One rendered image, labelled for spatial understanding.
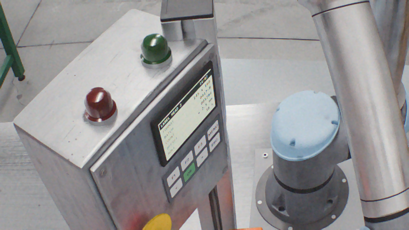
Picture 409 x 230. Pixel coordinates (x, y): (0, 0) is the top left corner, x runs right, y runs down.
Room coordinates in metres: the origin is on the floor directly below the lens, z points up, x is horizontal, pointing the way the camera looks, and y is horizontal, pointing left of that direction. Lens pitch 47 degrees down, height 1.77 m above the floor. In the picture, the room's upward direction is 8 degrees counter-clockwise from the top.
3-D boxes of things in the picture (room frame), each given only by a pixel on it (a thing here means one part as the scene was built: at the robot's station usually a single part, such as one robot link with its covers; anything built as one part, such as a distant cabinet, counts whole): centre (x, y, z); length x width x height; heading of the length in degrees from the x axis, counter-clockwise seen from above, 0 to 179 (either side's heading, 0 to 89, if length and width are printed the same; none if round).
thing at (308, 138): (0.57, -0.17, 1.06); 0.13 x 0.12 x 0.14; 100
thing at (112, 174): (0.33, 0.07, 1.38); 0.17 x 0.10 x 0.19; 139
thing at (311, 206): (0.57, -0.17, 0.94); 0.15 x 0.15 x 0.10
